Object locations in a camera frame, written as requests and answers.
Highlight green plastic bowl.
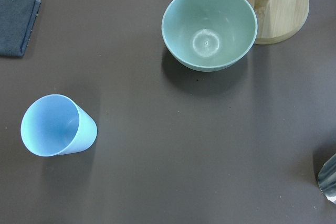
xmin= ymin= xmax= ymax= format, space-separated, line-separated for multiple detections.
xmin=161 ymin=0 xmax=258 ymax=72

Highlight blue plastic cup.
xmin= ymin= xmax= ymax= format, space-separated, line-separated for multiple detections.
xmin=20 ymin=94 xmax=98 ymax=157

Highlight wooden stand with round base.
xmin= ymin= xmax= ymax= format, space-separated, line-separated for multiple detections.
xmin=247 ymin=0 xmax=309 ymax=45

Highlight folded grey cloth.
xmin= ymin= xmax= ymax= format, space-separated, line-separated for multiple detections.
xmin=1 ymin=0 xmax=41 ymax=57

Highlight shiny metal scoop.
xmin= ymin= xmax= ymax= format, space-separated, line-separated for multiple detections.
xmin=317 ymin=154 xmax=336 ymax=204

